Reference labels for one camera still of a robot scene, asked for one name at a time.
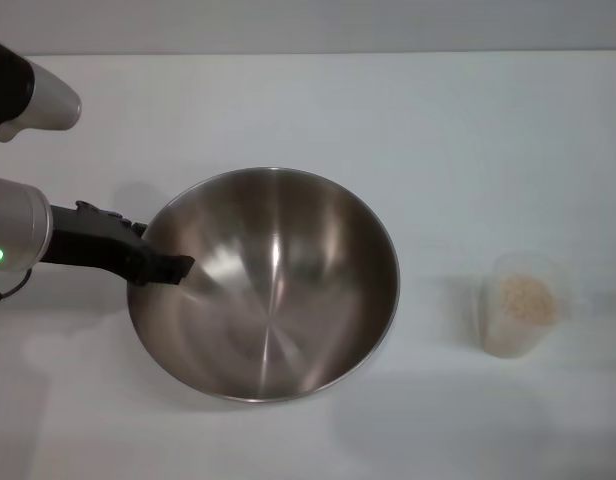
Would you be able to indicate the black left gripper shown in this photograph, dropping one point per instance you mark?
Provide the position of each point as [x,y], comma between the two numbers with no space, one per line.
[88,240]

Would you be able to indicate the stainless steel mixing bowl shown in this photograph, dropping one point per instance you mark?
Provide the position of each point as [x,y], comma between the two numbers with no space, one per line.
[288,310]

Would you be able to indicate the clear plastic measuring cup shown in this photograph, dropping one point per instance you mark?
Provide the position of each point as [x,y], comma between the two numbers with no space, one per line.
[493,325]

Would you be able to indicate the uncooked rice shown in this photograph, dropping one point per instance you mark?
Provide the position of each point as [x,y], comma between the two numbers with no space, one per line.
[528,300]

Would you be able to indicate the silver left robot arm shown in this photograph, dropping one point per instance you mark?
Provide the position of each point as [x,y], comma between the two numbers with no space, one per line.
[18,220]

